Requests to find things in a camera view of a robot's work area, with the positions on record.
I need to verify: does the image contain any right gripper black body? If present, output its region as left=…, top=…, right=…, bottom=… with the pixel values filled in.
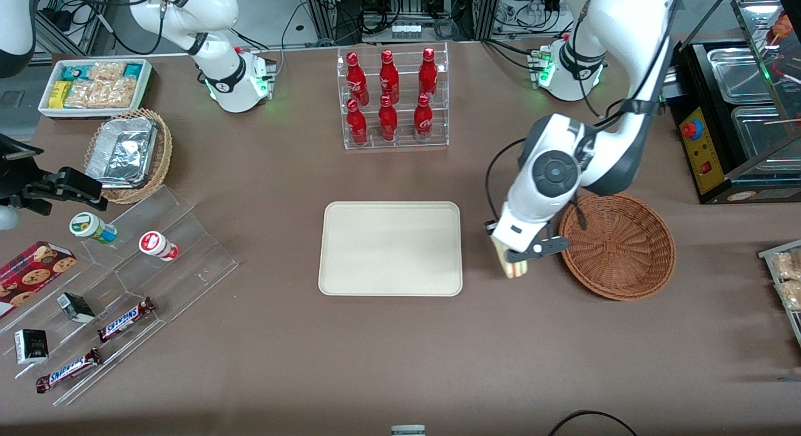
left=0, top=164, right=62, bottom=216

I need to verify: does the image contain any triangular sandwich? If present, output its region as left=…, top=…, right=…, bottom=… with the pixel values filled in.
left=494, top=241, right=531, bottom=280

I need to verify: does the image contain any empty round wicker basket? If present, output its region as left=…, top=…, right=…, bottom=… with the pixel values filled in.
left=558, top=193, right=677, bottom=302

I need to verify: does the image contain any wicker basket holding foil trays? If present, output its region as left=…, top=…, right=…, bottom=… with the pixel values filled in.
left=83, top=108, right=174, bottom=205

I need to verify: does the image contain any cream rectangular serving tray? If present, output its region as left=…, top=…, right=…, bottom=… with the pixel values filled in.
left=318, top=201, right=463, bottom=297

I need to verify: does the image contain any metal tray of fried snacks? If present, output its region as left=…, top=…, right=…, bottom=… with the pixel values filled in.
left=758, top=238, right=801, bottom=350

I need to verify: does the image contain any green sunflower label cup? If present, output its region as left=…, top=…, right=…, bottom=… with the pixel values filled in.
left=69, top=212, right=118, bottom=245

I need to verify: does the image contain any silver foil container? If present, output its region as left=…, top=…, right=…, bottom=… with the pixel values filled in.
left=84, top=116, right=159, bottom=190

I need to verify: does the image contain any white plastic snack bin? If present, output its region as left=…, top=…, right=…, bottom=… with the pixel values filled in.
left=38, top=58, right=154, bottom=119

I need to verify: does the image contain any red tartan cookie box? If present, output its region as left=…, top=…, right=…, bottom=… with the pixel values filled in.
left=0, top=240, right=78, bottom=318

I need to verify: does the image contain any clear bag of crackers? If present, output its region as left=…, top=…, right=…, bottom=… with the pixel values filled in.
left=87, top=61, right=126, bottom=82
left=100, top=76, right=139, bottom=109
left=65, top=79, right=105, bottom=109

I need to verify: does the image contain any red lid yogurt cup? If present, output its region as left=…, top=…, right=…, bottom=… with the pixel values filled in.
left=138, top=230, right=181, bottom=262

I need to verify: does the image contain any small black drink carton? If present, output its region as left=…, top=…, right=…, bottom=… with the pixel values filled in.
left=56, top=292, right=96, bottom=324
left=14, top=328, right=49, bottom=365

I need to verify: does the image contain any clear acrylic stepped display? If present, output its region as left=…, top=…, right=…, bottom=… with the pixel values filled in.
left=0, top=185, right=241, bottom=407

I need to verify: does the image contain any Snickers chocolate bar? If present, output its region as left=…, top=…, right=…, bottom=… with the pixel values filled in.
left=35, top=348, right=103, bottom=395
left=98, top=297, right=156, bottom=343

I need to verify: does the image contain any clear acrylic bottle rack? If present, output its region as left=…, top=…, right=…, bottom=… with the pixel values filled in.
left=336, top=42, right=451, bottom=151

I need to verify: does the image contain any red Coca-Cola bottle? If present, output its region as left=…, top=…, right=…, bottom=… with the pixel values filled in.
left=417, top=47, right=439, bottom=99
left=379, top=49, right=401, bottom=104
left=345, top=98, right=369, bottom=146
left=377, top=94, right=399, bottom=142
left=413, top=93, right=434, bottom=142
left=345, top=51, right=370, bottom=106

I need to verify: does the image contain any black food warmer cabinet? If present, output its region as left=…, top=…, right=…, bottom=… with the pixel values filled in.
left=671, top=0, right=801, bottom=206

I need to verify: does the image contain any steel warmer pan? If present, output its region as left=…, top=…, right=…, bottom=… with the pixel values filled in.
left=730, top=104, right=801, bottom=175
left=707, top=46, right=775, bottom=106

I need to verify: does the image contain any bagged fried snack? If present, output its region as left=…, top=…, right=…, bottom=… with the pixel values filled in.
left=770, top=251, right=801, bottom=281
left=776, top=280, right=801, bottom=312

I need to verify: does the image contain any skewered food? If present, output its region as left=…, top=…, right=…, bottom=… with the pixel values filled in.
left=766, top=11, right=801, bottom=50

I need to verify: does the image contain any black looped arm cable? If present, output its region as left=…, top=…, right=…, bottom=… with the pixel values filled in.
left=484, top=138, right=531, bottom=235

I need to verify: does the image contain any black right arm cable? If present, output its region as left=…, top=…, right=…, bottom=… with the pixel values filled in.
left=38, top=0, right=171, bottom=56

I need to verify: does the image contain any black table cable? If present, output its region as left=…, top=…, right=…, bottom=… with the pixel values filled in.
left=549, top=409, right=640, bottom=436

